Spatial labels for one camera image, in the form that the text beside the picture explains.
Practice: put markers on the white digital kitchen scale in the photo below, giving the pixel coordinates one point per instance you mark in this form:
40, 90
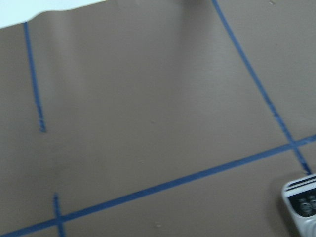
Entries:
299, 197

